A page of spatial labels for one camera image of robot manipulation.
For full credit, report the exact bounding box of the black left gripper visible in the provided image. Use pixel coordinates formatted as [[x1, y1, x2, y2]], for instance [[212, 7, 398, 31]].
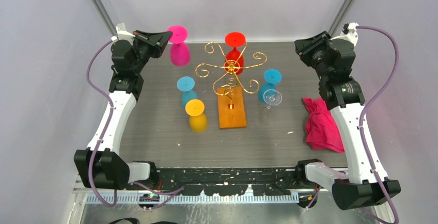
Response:
[[132, 30, 173, 74]]

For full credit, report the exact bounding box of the pink wine glass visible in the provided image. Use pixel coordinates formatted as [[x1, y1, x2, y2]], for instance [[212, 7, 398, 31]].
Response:
[[168, 25, 191, 67]]

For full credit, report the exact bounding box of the blue wine glass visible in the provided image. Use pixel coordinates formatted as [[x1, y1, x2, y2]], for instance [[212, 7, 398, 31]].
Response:
[[258, 69, 282, 102], [177, 76, 198, 107]]

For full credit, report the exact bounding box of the red wine glass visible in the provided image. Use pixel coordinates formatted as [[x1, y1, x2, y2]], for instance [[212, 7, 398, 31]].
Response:
[[225, 31, 246, 75]]

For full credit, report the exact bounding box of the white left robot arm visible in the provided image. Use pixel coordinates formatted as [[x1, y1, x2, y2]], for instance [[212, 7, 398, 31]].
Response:
[[73, 30, 173, 207]]

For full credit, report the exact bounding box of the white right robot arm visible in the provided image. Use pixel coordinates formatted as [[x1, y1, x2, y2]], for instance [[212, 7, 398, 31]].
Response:
[[294, 31, 401, 210]]

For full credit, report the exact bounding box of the clear wine glass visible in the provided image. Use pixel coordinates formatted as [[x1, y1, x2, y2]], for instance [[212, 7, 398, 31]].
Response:
[[259, 89, 283, 125]]

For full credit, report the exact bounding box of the yellow wine glass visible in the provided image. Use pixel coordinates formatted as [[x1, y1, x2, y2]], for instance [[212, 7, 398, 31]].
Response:
[[185, 99, 208, 133]]

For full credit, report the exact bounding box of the crumpled pink cloth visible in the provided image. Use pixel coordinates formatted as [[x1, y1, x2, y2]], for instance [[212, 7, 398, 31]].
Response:
[[302, 98, 345, 153]]

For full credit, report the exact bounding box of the gold wire wine glass rack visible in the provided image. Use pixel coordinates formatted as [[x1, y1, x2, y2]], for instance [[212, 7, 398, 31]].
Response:
[[195, 41, 268, 130]]

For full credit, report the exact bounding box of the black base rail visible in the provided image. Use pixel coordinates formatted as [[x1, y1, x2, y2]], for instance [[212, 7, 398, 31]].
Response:
[[138, 167, 318, 196]]

